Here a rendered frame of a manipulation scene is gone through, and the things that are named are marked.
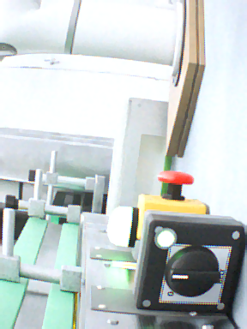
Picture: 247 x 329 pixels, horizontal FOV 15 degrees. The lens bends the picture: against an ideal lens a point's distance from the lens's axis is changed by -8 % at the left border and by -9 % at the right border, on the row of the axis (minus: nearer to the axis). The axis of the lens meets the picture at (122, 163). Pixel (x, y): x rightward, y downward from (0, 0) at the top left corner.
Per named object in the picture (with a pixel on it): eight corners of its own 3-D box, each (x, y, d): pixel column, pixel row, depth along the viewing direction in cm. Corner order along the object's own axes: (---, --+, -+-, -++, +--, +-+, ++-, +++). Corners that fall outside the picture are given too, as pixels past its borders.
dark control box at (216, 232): (220, 298, 81) (131, 293, 81) (237, 216, 81) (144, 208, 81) (232, 314, 73) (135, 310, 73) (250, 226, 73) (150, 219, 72)
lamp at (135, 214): (132, 244, 107) (105, 242, 107) (138, 206, 107) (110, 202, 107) (134, 250, 103) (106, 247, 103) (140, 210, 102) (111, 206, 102)
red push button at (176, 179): (153, 200, 107) (157, 168, 107) (189, 203, 107) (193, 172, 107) (155, 203, 103) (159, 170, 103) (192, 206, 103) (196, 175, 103)
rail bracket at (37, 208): (75, 276, 150) (3, 263, 149) (84, 174, 149) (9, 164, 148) (75, 279, 147) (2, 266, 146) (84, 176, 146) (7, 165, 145)
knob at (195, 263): (212, 296, 73) (217, 303, 70) (159, 294, 73) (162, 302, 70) (223, 246, 73) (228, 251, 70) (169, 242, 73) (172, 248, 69)
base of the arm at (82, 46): (177, 13, 144) (83, 2, 143) (186, -24, 132) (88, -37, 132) (174, 91, 138) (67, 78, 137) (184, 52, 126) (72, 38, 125)
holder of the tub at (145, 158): (153, 260, 169) (109, 255, 168) (173, 104, 167) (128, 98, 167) (159, 274, 152) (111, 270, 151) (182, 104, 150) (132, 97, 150)
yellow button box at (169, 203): (193, 257, 109) (130, 253, 109) (204, 195, 108) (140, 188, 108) (199, 266, 102) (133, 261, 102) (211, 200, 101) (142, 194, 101)
